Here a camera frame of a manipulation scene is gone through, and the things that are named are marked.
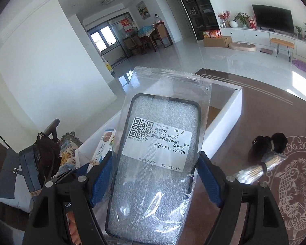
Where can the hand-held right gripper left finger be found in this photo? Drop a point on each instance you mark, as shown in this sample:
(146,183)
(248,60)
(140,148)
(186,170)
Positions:
(102,181)

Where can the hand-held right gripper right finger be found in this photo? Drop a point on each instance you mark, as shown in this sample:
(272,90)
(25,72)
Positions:
(210,181)

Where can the phone case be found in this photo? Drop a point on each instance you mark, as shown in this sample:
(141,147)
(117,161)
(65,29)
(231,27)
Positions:
(153,196)

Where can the large white storage box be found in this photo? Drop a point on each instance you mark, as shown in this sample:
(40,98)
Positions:
(227,112)

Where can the small colourful carton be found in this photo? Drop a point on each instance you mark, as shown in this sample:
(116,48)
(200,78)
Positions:
(105,145)

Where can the floral cushion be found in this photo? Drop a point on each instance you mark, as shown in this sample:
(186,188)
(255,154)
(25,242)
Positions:
(68,148)

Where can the rhinestone hair claw clip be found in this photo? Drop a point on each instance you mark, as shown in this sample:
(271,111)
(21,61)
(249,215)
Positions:
(260,168)

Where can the black bag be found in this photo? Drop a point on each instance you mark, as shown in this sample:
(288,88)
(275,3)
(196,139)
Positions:
(47,153)

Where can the dark sofa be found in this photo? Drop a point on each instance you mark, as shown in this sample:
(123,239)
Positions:
(5,214)

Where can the blue grey handbag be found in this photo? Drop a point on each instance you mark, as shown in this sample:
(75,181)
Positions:
(12,173)

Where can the black fuzzy hair accessory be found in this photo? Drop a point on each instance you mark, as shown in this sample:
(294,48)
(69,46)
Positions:
(279,143)

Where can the beige oval floor cushion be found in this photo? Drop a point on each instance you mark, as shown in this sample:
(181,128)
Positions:
(242,46)

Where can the brown cardboard box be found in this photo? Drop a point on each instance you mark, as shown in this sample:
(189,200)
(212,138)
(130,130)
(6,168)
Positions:
(216,42)

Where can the dark floor scale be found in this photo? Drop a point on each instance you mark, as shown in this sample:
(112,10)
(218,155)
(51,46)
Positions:
(266,51)

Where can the sliding glass door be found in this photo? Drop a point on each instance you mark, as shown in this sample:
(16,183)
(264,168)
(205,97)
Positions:
(104,38)

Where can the yellow printed carton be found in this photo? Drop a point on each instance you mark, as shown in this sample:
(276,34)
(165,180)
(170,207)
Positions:
(206,35)

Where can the purple floor mat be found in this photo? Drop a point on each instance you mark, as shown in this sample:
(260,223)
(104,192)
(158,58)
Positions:
(302,66)

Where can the orange printed carton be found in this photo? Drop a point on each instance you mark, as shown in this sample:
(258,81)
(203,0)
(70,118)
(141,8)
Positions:
(215,34)

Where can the white television cabinet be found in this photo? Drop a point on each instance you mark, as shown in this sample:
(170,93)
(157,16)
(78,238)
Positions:
(244,34)

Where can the wooden dining chair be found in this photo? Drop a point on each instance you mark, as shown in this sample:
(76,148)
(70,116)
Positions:
(163,34)

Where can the orange-topped bench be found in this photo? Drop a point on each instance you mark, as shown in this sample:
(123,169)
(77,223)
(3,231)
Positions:
(281,42)

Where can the red door poster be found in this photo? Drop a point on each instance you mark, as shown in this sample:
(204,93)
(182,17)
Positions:
(126,25)

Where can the white round vase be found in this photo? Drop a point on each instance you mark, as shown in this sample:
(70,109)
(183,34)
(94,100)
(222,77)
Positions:
(233,24)

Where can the red gift box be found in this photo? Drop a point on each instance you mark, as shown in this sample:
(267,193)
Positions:
(252,23)

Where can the red flower arrangement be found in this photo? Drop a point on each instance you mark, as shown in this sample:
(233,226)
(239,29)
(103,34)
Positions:
(224,17)

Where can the green leafy potted plant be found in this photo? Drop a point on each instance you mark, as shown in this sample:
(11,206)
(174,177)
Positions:
(241,18)

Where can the white door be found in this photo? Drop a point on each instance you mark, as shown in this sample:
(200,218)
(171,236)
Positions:
(177,17)

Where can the large water bottle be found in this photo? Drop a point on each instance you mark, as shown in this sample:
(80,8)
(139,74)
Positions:
(158,19)

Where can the small plant in dark pot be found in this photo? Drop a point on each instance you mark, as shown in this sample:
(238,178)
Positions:
(298,32)

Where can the black television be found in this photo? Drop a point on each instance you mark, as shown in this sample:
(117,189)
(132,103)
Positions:
(272,19)

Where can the tall dark display cabinet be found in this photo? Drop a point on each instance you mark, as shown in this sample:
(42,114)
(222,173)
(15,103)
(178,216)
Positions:
(196,7)

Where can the round ceiling light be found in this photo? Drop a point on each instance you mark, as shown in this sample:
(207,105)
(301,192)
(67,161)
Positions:
(109,0)

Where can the framed wall painting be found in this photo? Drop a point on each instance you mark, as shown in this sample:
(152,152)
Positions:
(142,10)

